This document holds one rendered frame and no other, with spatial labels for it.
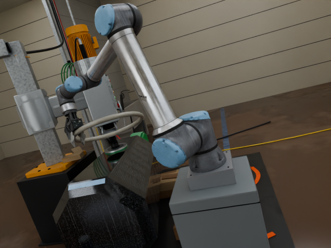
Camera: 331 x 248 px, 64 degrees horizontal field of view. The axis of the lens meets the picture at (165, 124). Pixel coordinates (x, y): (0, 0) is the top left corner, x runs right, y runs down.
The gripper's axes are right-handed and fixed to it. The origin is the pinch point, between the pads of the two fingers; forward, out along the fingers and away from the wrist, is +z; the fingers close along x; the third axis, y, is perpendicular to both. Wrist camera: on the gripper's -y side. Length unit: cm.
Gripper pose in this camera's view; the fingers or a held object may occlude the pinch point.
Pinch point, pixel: (78, 144)
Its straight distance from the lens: 168.3
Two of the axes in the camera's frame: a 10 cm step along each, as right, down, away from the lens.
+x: 7.4, -1.6, 6.5
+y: 5.8, -3.5, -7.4
